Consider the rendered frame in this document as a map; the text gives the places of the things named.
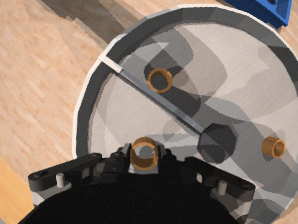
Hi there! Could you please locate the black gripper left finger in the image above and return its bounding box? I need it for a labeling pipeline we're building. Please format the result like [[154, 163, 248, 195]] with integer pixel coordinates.
[[28, 143, 132, 208]]

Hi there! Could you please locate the bronze bushing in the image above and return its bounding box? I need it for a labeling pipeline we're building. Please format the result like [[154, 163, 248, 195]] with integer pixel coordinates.
[[261, 137, 286, 158], [148, 68, 173, 94], [130, 137, 158, 171]]

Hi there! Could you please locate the blue crate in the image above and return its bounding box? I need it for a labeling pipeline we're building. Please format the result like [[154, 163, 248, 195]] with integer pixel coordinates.
[[223, 0, 292, 31]]

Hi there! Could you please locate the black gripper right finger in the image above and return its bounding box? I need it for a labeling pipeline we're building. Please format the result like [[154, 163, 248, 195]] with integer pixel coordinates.
[[155, 144, 256, 224]]

